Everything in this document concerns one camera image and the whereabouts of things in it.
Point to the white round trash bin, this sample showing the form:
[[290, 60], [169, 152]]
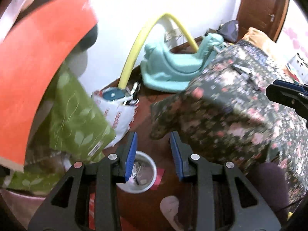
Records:
[[143, 175]]

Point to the green leaf-pattern fabric bag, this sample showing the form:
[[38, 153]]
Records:
[[68, 126]]

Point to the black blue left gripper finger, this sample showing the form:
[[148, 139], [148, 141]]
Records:
[[290, 95]]

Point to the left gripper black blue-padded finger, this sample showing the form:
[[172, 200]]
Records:
[[66, 207], [222, 197]]

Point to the white printed plastic bag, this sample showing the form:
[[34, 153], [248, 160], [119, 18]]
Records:
[[119, 108]]

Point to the orange red cushion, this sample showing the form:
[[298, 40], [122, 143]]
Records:
[[31, 54]]

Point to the brown wooden door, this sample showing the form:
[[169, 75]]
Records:
[[267, 16]]

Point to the teal plastic ride-on toy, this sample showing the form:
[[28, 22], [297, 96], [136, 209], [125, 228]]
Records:
[[165, 71]]

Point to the yellow foam tube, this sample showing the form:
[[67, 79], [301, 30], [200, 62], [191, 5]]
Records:
[[139, 42]]

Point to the dark bag on bed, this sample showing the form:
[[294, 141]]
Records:
[[229, 31]]

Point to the white crumpled tissue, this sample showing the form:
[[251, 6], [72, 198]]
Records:
[[169, 208]]

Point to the orange pillow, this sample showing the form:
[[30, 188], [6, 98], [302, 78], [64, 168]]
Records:
[[260, 40]]

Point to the red paper scrap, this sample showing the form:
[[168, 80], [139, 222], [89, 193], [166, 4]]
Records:
[[160, 173]]

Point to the dark floral bed quilt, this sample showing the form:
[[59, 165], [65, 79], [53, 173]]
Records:
[[225, 115]]

